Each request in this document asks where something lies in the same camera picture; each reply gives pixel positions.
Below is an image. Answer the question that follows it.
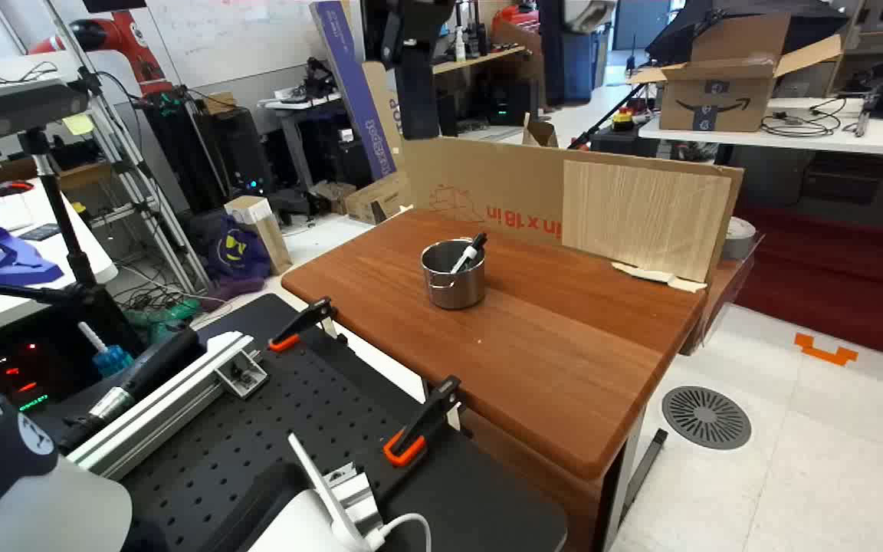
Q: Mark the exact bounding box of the black and white marker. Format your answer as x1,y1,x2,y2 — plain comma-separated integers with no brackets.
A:
450,234,488,275

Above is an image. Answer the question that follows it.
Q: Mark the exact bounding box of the silver metal pot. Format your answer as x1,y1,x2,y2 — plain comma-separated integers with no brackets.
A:
421,237,483,311

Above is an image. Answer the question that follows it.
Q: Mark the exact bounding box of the orange floor marker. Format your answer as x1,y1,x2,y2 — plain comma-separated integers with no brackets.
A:
793,334,857,368

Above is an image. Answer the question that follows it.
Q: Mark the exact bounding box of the black orange clamp far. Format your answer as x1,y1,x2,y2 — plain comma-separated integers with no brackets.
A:
267,298,336,354

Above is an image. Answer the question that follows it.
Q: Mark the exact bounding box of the black orange clamp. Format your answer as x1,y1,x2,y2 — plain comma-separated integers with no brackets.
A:
380,377,459,469
267,298,336,354

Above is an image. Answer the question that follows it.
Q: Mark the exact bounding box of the black orange clamp near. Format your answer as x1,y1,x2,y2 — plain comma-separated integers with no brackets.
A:
380,377,459,469

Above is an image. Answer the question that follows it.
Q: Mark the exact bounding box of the black perforated breadboard base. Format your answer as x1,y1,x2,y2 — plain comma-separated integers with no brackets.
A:
123,298,566,552

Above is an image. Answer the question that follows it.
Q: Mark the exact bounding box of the brown cardboard backdrop panel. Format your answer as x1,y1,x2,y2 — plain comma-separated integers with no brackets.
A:
402,139,741,291

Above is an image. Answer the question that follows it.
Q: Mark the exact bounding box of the white power adapter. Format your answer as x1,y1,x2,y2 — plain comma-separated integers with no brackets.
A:
284,433,434,552

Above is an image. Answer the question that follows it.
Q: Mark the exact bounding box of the round floor drain cover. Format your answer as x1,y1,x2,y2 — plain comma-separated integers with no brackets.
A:
661,386,751,452

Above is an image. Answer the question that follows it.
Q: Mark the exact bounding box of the open amazon cardboard box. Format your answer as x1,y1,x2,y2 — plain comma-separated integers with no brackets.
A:
633,15,842,132

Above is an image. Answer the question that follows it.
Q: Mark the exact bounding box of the white side table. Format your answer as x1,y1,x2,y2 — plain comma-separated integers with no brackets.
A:
640,99,883,157

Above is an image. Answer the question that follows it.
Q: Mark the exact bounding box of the silver aluminium extrusion rail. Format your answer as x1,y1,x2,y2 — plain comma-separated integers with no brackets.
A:
67,332,267,479

